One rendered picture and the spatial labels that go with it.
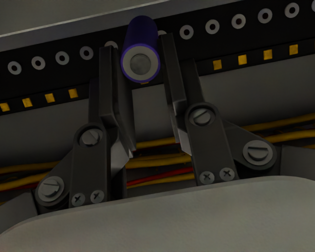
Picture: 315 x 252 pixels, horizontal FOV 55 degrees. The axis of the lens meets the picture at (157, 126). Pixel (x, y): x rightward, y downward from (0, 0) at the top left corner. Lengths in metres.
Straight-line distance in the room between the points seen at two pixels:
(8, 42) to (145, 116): 0.14
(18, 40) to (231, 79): 0.19
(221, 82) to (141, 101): 0.08
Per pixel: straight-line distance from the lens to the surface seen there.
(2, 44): 0.27
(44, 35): 0.26
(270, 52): 0.27
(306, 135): 0.28
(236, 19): 0.26
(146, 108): 0.32
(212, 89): 0.31
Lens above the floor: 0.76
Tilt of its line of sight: 39 degrees up
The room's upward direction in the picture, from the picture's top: 166 degrees clockwise
